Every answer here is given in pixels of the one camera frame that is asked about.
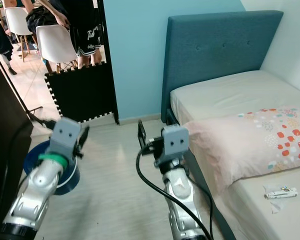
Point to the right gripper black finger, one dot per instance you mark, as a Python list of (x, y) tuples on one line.
[(143, 136)]

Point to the white tube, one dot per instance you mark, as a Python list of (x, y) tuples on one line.
[(281, 193)]

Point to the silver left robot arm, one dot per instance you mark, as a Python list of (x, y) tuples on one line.
[(30, 200)]

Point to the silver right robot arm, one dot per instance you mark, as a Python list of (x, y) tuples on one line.
[(180, 210)]

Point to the black foam puzzle mat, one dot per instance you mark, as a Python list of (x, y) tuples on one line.
[(82, 95)]

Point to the blue plastic bucket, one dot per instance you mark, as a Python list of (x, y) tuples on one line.
[(35, 160)]

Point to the dark brown wardrobe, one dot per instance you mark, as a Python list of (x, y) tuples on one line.
[(5, 150)]

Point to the black tripod stand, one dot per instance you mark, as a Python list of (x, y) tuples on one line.
[(20, 95)]

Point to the pink pillow with coloured dots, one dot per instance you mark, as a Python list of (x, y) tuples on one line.
[(240, 145)]

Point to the mattress with cream sheet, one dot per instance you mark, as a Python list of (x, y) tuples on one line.
[(230, 92)]

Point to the white chair with wooden legs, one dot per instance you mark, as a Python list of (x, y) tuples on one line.
[(17, 21), (55, 44)]

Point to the person in black shorts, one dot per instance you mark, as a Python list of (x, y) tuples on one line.
[(85, 30)]

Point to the blue-grey padded headboard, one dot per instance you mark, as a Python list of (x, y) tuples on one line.
[(215, 47)]

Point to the bare-armed person in black clothes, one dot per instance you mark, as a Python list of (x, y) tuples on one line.
[(40, 20)]

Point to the person in dark blue clothes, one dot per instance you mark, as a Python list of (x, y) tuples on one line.
[(0, 35)]

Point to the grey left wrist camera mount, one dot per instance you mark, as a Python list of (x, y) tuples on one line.
[(65, 137)]

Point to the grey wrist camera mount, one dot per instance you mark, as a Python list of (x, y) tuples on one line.
[(65, 137), (176, 142)]

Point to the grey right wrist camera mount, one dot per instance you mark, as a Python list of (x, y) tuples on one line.
[(176, 142)]

